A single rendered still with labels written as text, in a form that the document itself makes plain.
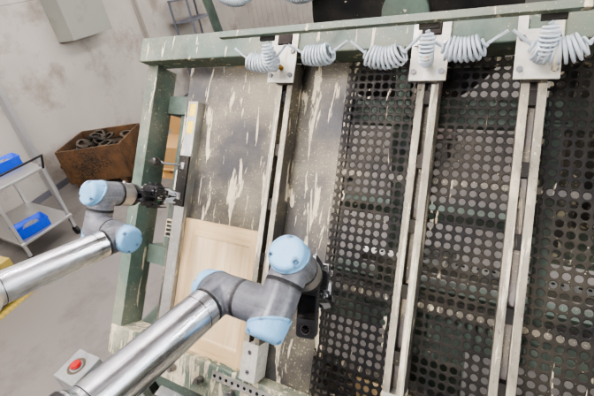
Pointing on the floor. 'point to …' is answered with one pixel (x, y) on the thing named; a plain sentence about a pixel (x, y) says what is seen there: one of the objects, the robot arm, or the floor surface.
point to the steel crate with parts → (100, 154)
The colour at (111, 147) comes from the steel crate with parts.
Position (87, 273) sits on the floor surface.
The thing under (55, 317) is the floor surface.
